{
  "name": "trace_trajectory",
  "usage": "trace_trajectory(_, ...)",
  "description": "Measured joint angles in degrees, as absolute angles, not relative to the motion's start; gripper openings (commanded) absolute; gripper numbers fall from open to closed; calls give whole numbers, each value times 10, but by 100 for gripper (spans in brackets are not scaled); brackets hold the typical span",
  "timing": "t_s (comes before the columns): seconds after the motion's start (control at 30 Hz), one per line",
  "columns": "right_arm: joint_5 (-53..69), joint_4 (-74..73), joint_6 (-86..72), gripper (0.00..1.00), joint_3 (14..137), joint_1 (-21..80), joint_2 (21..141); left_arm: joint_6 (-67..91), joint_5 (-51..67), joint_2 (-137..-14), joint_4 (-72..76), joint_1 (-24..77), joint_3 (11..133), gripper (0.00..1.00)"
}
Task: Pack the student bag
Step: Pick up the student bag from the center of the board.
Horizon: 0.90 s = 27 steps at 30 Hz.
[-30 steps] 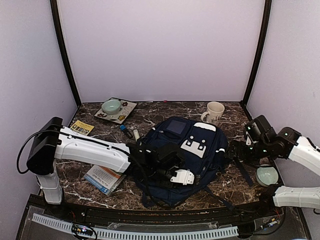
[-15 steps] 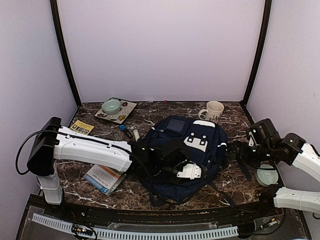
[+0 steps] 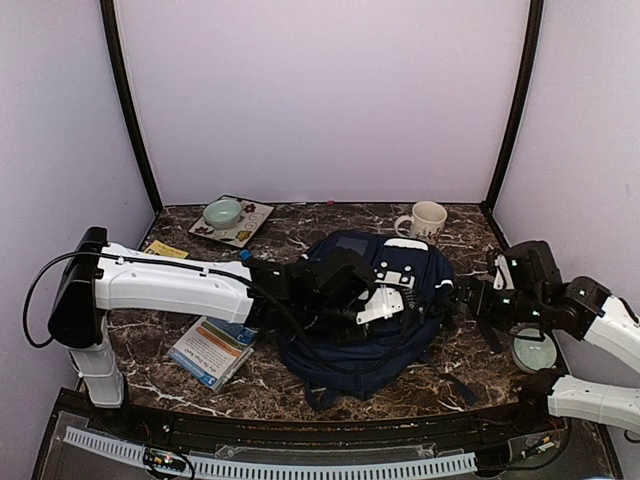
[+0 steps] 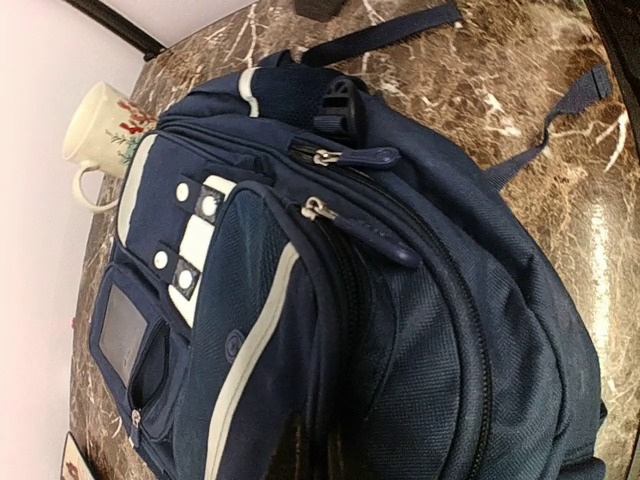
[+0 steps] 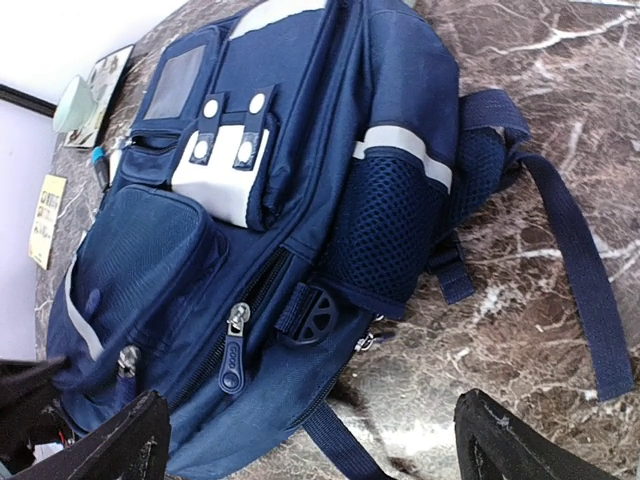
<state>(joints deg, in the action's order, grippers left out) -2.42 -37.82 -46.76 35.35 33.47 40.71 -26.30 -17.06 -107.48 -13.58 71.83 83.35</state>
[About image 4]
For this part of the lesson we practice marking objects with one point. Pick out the navy blue student backpack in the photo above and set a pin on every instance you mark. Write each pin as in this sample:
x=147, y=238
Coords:
x=306, y=284

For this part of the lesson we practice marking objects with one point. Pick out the cream floral mug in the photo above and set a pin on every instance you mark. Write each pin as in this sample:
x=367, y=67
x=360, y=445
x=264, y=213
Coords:
x=102, y=136

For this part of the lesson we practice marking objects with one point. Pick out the square floral plate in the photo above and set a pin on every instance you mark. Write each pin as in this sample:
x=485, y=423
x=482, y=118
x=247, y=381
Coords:
x=74, y=466

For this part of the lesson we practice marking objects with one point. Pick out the right black frame post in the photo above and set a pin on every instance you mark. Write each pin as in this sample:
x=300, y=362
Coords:
x=117, y=24

